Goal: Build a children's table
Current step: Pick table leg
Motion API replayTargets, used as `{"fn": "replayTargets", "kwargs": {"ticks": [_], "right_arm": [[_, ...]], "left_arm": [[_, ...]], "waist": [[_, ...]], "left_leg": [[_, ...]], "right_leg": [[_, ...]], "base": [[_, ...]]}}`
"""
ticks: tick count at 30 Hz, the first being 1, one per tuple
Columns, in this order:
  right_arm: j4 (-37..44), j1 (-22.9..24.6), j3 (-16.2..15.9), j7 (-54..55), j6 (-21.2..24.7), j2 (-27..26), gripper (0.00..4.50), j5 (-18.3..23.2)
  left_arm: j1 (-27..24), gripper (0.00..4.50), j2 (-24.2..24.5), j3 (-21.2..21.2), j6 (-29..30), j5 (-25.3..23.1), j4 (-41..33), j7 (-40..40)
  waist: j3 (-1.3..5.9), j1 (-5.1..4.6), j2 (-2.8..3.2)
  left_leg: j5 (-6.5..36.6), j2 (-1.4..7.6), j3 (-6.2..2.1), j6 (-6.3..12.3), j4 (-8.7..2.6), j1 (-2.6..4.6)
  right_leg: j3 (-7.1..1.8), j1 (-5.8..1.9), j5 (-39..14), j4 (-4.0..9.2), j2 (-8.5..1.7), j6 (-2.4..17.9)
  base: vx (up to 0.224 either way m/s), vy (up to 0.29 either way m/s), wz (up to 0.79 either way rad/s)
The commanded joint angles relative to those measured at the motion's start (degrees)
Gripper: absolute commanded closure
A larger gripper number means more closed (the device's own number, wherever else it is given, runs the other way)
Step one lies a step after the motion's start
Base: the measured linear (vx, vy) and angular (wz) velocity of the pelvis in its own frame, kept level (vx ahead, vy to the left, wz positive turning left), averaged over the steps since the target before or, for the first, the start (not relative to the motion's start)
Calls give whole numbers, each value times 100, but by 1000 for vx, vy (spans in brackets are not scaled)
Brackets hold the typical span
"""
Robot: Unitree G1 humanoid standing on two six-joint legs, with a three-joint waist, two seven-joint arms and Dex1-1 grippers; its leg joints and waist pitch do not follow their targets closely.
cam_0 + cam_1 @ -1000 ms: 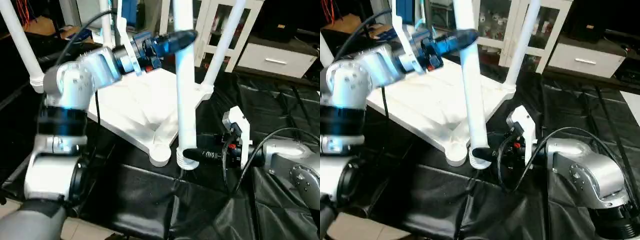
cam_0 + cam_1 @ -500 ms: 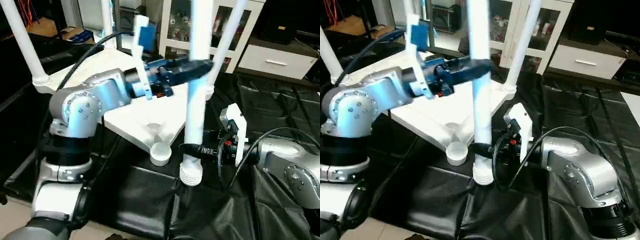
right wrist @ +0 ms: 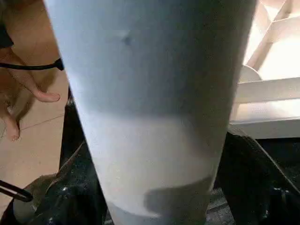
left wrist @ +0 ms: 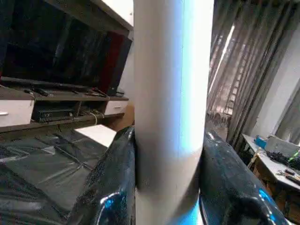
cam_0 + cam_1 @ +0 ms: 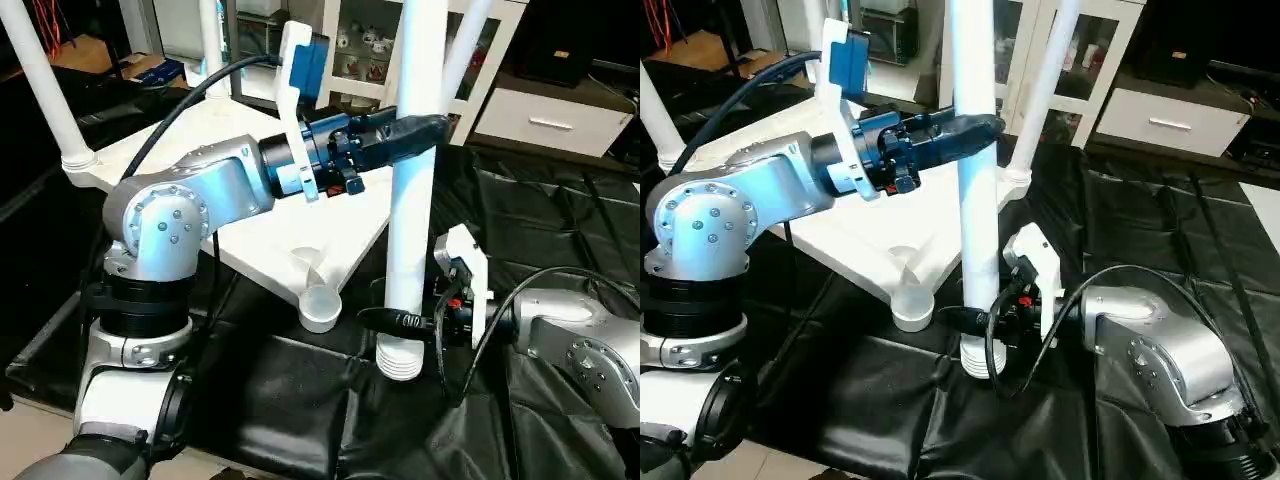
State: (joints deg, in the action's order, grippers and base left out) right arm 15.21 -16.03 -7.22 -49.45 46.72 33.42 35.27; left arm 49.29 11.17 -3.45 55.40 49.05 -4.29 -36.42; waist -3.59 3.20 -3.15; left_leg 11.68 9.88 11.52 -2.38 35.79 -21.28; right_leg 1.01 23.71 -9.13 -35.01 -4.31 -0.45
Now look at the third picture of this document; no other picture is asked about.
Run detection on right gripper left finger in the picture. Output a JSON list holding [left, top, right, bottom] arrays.
[[26, 141, 111, 225]]

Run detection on white plastic table top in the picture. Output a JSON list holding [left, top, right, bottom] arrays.
[[229, 0, 300, 140]]

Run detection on black work mat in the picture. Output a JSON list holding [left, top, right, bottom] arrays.
[[59, 87, 300, 225]]

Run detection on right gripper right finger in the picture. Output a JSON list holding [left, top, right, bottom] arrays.
[[206, 126, 300, 225]]

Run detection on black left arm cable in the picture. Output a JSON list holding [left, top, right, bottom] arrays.
[[0, 59, 64, 72]]

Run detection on white plastic table leg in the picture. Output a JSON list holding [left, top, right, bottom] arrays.
[[43, 0, 257, 225]]

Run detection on bare human foot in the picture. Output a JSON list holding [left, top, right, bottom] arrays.
[[0, 47, 61, 104], [0, 105, 22, 142]]

